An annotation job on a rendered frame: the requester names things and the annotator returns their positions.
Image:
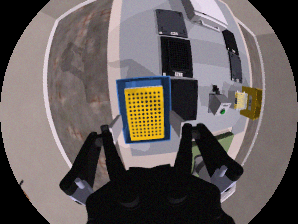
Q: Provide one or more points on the grey bench mat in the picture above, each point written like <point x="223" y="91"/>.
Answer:
<point x="140" y="55"/>

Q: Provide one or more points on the black multiwell plate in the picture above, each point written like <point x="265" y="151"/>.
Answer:
<point x="179" y="52"/>

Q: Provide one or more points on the yellow waste bin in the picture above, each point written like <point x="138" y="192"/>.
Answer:
<point x="252" y="103"/>

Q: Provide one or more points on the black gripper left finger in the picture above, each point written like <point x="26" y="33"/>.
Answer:
<point x="78" y="182"/>

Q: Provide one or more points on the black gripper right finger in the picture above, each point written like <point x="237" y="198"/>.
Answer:
<point x="222" y="169"/>

